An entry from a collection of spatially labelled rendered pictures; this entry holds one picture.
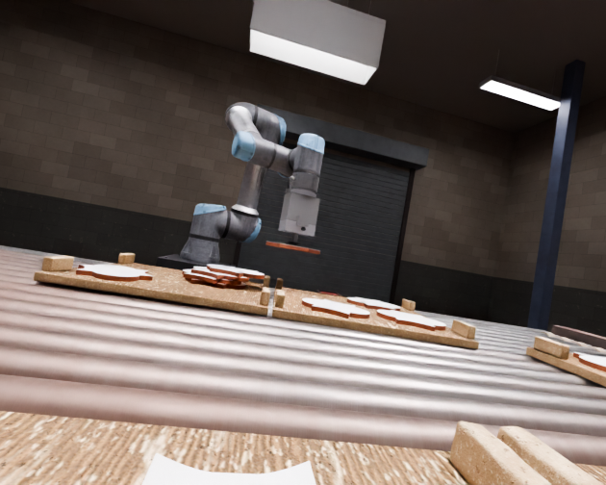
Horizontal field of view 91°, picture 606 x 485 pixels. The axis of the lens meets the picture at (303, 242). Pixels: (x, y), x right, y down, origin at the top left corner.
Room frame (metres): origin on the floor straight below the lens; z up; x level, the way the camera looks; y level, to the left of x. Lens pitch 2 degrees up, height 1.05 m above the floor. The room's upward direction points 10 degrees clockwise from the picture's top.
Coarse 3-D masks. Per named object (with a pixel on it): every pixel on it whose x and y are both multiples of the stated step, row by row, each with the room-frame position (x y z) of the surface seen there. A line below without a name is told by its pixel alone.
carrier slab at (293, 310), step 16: (288, 288) 0.90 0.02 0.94; (288, 304) 0.63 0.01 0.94; (352, 304) 0.79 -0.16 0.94; (304, 320) 0.56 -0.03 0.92; (320, 320) 0.56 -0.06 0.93; (336, 320) 0.57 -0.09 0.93; (352, 320) 0.57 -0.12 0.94; (368, 320) 0.60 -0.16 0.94; (384, 320) 0.63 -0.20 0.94; (400, 336) 0.58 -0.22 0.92; (416, 336) 0.58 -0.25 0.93; (432, 336) 0.58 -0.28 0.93; (448, 336) 0.59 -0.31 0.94
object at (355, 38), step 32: (256, 0) 2.67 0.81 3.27; (288, 0) 2.73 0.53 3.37; (320, 0) 2.78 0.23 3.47; (256, 32) 3.00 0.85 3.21; (288, 32) 2.74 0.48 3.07; (320, 32) 2.79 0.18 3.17; (352, 32) 2.85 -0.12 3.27; (384, 32) 2.91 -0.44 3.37; (320, 64) 3.13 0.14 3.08; (352, 64) 3.20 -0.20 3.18
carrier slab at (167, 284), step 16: (48, 272) 0.53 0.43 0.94; (64, 272) 0.55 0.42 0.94; (160, 272) 0.76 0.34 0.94; (176, 272) 0.81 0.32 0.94; (96, 288) 0.53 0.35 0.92; (112, 288) 0.53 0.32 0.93; (128, 288) 0.54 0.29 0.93; (144, 288) 0.54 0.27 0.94; (160, 288) 0.57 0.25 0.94; (176, 288) 0.59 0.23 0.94; (192, 288) 0.62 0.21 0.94; (208, 288) 0.66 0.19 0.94; (256, 288) 0.78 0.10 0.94; (208, 304) 0.55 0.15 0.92; (224, 304) 0.55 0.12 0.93; (240, 304) 0.56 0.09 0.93; (256, 304) 0.57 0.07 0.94
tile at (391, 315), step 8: (384, 312) 0.68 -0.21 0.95; (392, 312) 0.71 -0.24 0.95; (400, 312) 0.73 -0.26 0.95; (392, 320) 0.65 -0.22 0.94; (400, 320) 0.63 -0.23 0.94; (408, 320) 0.63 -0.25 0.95; (416, 320) 0.64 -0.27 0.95; (424, 320) 0.66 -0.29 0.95; (432, 320) 0.68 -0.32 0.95; (424, 328) 0.62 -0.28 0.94; (432, 328) 0.61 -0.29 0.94; (440, 328) 0.63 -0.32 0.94
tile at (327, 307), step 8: (304, 304) 0.65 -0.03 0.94; (312, 304) 0.63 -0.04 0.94; (320, 304) 0.64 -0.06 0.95; (328, 304) 0.65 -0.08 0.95; (336, 304) 0.67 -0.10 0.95; (344, 304) 0.70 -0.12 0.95; (328, 312) 0.61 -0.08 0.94; (336, 312) 0.60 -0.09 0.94; (344, 312) 0.59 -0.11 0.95; (352, 312) 0.61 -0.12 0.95; (360, 312) 0.63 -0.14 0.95; (368, 312) 0.64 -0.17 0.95
